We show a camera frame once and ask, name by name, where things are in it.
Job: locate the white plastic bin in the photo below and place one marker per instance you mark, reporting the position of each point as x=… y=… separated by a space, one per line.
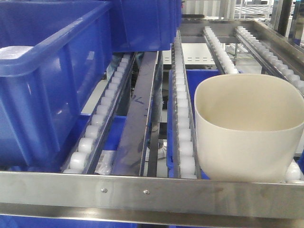
x=218 y=126

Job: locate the steel divider bar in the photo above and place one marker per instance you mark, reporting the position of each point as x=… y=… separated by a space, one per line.
x=130 y=157

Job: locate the roller track far left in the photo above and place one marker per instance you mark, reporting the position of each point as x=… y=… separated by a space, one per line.
x=85 y=154

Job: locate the roller track middle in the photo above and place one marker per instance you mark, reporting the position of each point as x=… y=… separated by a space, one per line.
x=221 y=59

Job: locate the blue crate rear centre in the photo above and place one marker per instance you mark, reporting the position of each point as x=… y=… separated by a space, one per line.
x=144 y=25

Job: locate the large blue crate front left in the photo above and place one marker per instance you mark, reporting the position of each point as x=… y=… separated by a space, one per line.
x=43 y=92

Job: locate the steel front shelf rail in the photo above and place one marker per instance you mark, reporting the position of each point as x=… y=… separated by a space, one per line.
x=161 y=201

